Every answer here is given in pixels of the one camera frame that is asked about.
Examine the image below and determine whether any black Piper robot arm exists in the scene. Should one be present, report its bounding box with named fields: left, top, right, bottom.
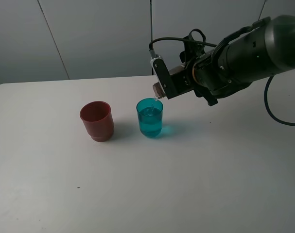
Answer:
left=174, top=15, right=295, bottom=106

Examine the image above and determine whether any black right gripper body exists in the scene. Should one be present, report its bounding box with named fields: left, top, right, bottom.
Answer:
left=170, top=61, right=218, bottom=106

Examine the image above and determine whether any teal translucent plastic cup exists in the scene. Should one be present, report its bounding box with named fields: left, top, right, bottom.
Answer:
left=136, top=98, right=163, bottom=138

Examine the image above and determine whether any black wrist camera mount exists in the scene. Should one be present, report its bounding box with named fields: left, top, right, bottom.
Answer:
left=151, top=56, right=184, bottom=99

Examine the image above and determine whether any brown translucent water bottle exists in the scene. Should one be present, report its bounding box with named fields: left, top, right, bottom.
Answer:
left=152, top=65, right=187, bottom=99

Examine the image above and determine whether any red plastic cup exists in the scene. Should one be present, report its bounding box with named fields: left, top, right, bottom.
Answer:
left=80, top=101, right=114, bottom=142

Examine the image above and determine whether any black camera cable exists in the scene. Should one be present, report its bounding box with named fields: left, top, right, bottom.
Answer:
left=148, top=29, right=295, bottom=127

